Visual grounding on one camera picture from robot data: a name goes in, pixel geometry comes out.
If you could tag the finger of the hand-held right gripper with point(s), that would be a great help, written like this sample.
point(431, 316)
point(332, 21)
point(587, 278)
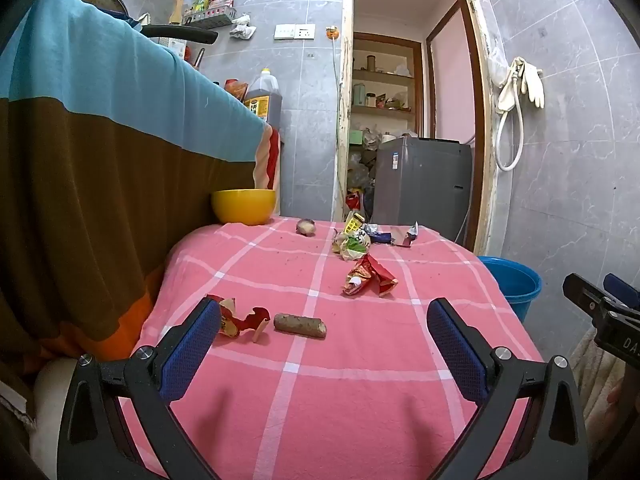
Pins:
point(622, 291)
point(617, 332)

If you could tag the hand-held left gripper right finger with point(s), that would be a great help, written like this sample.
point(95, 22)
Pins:
point(455, 350)

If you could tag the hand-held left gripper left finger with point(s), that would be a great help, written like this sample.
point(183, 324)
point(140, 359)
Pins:
point(192, 350)

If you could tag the torn red snack wrapper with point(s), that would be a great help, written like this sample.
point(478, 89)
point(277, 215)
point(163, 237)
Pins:
point(232, 322)

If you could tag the blue plastic bucket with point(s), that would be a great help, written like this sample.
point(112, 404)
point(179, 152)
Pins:
point(520, 285)

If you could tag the brown food stick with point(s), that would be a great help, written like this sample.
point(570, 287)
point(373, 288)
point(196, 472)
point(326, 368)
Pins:
point(300, 325)

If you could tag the silver wrapper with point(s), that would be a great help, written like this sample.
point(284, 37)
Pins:
point(410, 234)

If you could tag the blue printed wrapper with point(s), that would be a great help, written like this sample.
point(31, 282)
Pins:
point(382, 236)

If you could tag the green white wrapper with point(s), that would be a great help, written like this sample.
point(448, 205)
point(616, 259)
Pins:
point(356, 246)

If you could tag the yellow brown wrapper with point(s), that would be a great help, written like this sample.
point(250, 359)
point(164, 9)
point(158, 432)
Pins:
point(355, 222)

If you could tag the white fleece cloth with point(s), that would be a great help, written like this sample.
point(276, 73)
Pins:
point(590, 390)

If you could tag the pink plaid tablecloth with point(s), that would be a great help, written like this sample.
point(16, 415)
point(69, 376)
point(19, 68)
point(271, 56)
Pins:
point(325, 395)

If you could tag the yellow bowl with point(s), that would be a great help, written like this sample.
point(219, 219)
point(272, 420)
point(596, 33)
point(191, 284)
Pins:
point(242, 207)

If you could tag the white rounded object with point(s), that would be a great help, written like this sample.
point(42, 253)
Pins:
point(50, 410)

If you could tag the grey washing machine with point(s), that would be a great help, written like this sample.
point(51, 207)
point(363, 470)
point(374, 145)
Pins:
point(420, 185)

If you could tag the red white sack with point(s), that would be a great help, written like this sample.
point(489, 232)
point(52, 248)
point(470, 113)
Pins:
point(353, 201)

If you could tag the blue brown striped cloth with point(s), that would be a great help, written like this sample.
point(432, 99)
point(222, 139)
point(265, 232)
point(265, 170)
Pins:
point(100, 160)

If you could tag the cream rubber glove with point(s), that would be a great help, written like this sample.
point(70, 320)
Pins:
point(509, 90)
point(534, 82)

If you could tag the green box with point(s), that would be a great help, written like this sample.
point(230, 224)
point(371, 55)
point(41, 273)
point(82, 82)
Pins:
point(356, 138)

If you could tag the large oil bottle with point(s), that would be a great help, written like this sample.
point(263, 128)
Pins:
point(262, 102)

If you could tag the orange snack packet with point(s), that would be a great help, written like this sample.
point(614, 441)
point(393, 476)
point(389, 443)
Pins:
point(235, 89)

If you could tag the green canister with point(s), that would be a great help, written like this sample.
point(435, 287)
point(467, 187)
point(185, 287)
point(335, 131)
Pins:
point(359, 94)

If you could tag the wooden shelf unit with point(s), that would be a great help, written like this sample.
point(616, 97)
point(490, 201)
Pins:
point(382, 76)

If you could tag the brown canister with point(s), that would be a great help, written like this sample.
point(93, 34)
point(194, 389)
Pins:
point(371, 63)

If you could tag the black frying pan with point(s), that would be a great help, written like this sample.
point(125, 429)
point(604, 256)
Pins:
point(180, 33)

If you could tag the crumpled white plastic bag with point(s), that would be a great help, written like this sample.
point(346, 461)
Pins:
point(242, 27)

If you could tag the wooden cutting board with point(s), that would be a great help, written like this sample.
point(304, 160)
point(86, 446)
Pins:
point(176, 12)

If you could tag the orange plug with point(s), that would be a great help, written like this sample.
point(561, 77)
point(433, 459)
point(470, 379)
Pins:
point(332, 33)

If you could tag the door frame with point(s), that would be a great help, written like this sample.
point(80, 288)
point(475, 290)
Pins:
point(342, 110)

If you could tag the white wall switch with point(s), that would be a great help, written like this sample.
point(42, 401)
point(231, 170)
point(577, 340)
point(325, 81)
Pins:
point(284, 32)

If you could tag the white wall socket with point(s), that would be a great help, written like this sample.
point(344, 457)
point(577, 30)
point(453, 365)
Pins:
point(305, 31)

